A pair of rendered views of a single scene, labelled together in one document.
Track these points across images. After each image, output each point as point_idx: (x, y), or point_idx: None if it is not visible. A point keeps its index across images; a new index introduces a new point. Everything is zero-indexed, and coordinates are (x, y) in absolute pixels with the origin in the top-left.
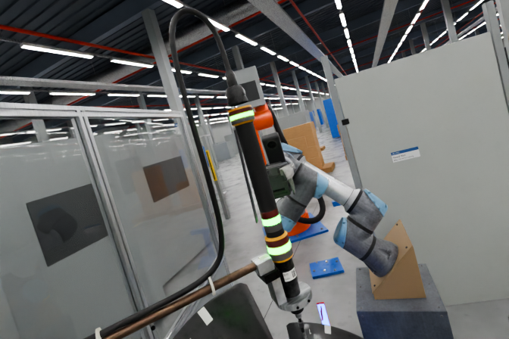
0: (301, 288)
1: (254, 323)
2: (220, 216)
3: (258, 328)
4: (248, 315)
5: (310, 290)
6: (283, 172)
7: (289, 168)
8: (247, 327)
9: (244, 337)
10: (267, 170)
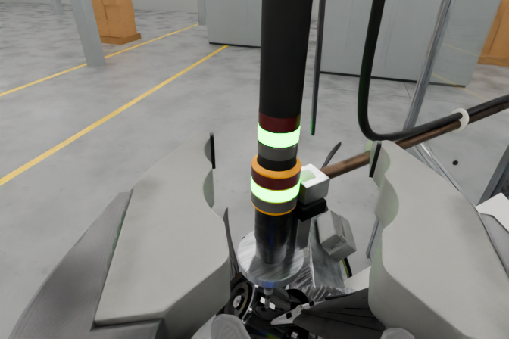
0: (252, 256)
1: (364, 336)
2: (361, 65)
3: (354, 334)
4: (380, 338)
5: (238, 247)
6: (210, 132)
7: (154, 172)
8: (373, 325)
9: (373, 314)
10: (388, 328)
